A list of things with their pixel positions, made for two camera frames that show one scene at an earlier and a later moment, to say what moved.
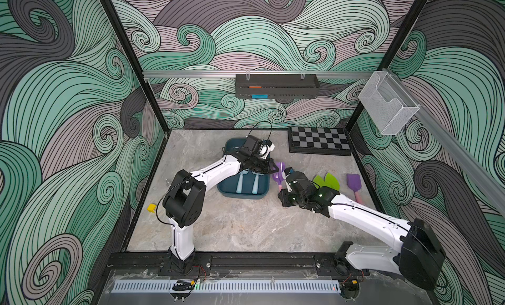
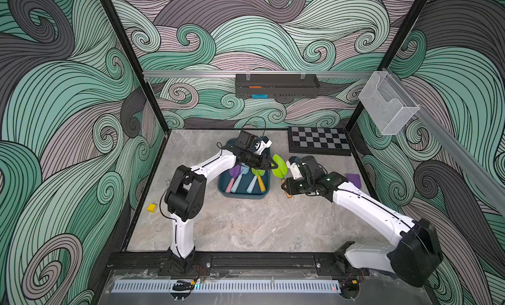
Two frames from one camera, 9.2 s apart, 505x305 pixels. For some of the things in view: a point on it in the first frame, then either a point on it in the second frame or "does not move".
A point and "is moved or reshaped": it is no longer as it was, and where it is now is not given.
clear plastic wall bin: [388, 105] does not move
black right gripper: [285, 196] to [292, 188]
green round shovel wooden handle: [327, 182] is moved or reshaped
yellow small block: [151, 208] does not move
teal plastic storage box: [228, 188] does not move
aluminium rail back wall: [257, 74] does not move
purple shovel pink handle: [277, 173] to [233, 171]
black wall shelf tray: [276, 85] does not move
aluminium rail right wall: [490, 177] does not move
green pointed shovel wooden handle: [330, 181] is moved or reshaped
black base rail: [290, 265] does not move
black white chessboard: [319, 140] does not move
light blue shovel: [240, 184] is moved or reshaped
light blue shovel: [255, 187] is moved or reshaped
